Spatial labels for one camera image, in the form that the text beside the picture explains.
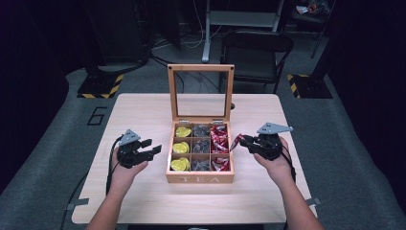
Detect black floor cables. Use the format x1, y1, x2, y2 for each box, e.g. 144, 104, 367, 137
148, 54, 221, 95

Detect hand-held gripper cable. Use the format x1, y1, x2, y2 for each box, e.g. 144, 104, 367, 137
104, 135, 124, 196
280, 149, 298, 184

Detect black cabinet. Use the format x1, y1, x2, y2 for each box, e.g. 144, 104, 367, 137
84, 0, 151, 67

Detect black folding chair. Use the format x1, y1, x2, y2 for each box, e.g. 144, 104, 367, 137
217, 29, 295, 95

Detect dark side table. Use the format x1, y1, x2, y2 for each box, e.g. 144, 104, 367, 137
282, 0, 334, 60

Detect left hand-held gripper cable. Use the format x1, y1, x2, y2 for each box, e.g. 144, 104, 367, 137
104, 135, 124, 196

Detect person's left hand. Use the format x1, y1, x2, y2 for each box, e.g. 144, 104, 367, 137
109, 147, 149, 192

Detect white floor cables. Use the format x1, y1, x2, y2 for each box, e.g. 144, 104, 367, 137
152, 0, 224, 51

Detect black cable under table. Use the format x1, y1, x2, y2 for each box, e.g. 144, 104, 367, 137
59, 172, 89, 230

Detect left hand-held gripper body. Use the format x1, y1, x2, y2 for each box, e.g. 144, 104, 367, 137
116, 128, 148, 170

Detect red foil tea sachet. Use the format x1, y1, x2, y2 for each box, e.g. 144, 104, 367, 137
229, 132, 245, 152

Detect white desk frame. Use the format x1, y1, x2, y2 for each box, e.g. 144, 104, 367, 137
201, 0, 285, 63

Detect grey tape piece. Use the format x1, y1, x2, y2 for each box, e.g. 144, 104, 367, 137
305, 196, 323, 207
65, 197, 90, 212

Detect right hand-held gripper cable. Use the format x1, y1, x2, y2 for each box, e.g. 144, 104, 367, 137
280, 149, 298, 184

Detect black yellow striped stand base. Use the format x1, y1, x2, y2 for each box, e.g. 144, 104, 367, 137
286, 73, 334, 100
77, 73, 124, 100

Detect wooden tea box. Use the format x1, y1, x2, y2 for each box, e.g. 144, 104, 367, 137
165, 63, 237, 185

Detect person's right hand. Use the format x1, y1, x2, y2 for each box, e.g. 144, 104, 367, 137
253, 135, 297, 189

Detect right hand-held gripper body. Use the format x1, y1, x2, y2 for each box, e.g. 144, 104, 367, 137
253, 122, 294, 162

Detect pile of dark tea packets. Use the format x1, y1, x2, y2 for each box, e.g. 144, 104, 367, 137
192, 124, 211, 172

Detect pile of yellow tea packets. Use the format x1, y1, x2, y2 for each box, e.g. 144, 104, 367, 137
169, 126, 192, 173

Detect pile of red tea packets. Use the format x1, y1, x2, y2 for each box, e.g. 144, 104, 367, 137
210, 125, 230, 173

